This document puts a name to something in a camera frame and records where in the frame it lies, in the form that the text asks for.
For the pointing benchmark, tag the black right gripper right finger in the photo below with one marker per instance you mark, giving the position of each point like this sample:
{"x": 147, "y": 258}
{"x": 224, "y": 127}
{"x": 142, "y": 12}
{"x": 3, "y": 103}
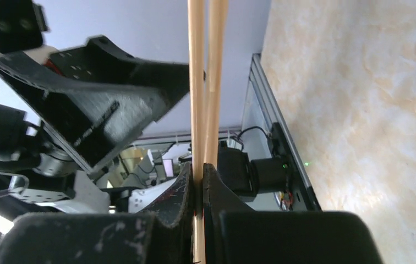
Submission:
{"x": 235, "y": 233}

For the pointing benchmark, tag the beige plastic hanger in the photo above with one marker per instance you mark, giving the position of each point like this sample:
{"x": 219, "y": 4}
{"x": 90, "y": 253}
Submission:
{"x": 205, "y": 92}

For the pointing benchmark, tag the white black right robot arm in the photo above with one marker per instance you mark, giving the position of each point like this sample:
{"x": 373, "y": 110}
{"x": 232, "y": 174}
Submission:
{"x": 245, "y": 177}

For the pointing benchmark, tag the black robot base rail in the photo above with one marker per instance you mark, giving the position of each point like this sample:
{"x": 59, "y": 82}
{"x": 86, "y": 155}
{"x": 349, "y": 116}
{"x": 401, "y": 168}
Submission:
{"x": 265, "y": 134}

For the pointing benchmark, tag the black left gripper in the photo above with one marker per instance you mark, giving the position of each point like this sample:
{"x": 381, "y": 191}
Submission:
{"x": 95, "y": 100}

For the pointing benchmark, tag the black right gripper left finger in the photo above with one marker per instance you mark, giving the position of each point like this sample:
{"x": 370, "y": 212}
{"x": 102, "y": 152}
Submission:
{"x": 160, "y": 233}

